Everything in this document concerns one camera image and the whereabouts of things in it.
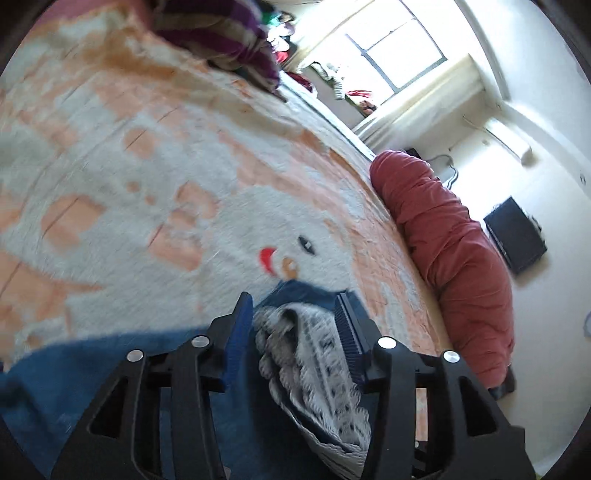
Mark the light striped bed sheet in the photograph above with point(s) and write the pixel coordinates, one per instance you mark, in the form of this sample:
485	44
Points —
323	124

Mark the red rolled quilt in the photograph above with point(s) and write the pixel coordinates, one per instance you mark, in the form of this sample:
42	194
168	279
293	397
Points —
452	249

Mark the orange and white printed blanket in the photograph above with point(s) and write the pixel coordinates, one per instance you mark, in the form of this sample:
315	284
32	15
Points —
138	184

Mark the purple striped cloth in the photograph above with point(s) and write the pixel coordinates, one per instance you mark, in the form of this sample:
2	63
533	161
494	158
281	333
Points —
217	32

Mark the white wall appliance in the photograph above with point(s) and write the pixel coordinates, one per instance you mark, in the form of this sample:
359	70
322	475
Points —
508	138

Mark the blue pants with lace trim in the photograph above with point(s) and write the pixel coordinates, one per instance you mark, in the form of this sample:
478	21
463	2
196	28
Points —
41	369

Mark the white curtain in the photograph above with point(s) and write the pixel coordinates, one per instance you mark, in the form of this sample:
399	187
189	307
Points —
415	106

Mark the clothes on windowsill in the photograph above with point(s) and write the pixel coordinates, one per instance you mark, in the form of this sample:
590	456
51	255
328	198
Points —
334	78

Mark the black flat box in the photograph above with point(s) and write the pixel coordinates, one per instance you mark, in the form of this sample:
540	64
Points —
515	235

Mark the pile of folded clothes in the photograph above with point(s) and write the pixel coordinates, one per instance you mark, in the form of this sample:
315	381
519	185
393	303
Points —
279	41

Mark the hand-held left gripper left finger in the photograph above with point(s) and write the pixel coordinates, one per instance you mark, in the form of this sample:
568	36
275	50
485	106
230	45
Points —
240	332

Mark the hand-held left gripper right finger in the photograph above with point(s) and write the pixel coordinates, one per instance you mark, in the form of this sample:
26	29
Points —
351	337

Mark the window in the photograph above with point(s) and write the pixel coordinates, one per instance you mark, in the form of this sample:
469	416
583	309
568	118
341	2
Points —
406	41

